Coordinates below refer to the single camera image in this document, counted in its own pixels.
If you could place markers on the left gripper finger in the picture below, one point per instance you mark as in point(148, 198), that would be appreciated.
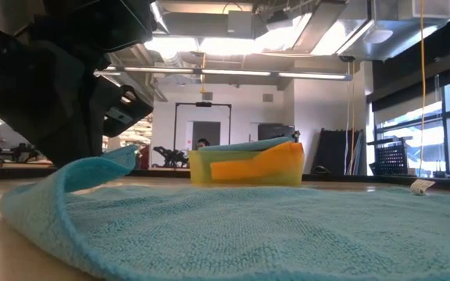
point(72, 150)

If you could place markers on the light blue microfiber towel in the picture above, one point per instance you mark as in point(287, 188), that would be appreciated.
point(248, 234)

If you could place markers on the long ceiling light bar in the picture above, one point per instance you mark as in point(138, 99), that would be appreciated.
point(240, 72)

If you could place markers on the yellow translucent plastic bin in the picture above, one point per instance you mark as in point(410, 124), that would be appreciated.
point(201, 168)

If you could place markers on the orange microfiber towel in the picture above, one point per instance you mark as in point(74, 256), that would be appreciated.
point(272, 164)

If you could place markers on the black plastic crate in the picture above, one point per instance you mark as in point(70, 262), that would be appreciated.
point(391, 158)

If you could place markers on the black metal gantry frame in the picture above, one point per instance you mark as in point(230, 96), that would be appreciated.
point(203, 104)

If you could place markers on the black aluminium table frame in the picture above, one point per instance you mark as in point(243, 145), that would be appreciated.
point(365, 178)

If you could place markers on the teal microfiber towel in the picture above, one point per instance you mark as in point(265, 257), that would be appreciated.
point(248, 145)

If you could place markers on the black folding panel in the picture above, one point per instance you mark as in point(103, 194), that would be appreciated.
point(334, 152)

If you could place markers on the black wall equipment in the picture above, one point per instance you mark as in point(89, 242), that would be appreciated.
point(276, 130)

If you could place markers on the black background robot arm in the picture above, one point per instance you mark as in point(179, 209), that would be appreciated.
point(170, 156)

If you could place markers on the grey door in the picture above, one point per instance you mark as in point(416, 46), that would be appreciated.
point(205, 132)

